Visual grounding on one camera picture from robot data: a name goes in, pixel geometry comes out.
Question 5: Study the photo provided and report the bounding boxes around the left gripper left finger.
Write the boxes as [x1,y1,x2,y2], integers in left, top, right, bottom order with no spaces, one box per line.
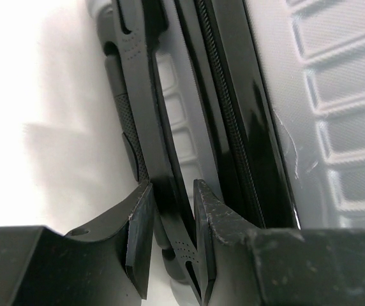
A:
[0,182,154,305]

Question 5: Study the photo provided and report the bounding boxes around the grey hard-shell suitcase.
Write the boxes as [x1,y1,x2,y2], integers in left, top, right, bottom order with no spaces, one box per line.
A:
[86,1,365,305]

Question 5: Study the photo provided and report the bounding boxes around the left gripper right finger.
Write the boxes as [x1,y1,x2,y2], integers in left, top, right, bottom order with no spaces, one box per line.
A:
[193,180,365,305]

